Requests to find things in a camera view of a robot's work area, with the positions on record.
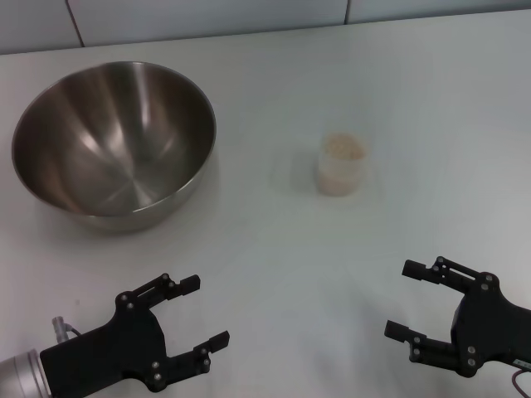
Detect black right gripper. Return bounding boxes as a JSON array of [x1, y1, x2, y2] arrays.
[[384, 256, 531, 378]]

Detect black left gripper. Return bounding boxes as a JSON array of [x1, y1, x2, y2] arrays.
[[40, 273, 231, 393]]

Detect clear plastic cup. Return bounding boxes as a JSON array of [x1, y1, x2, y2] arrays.
[[317, 132, 369, 198]]

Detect stainless steel mixing bowl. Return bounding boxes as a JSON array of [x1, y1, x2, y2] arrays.
[[11, 61, 217, 232]]

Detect right gripper plug cable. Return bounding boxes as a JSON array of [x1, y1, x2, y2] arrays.
[[510, 366, 531, 397]]

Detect gripper plug cable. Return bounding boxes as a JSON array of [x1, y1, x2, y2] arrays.
[[51, 315, 85, 343], [510, 366, 531, 397]]

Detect left gripper plug cable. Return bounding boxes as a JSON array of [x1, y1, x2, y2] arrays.
[[51, 315, 85, 343]]

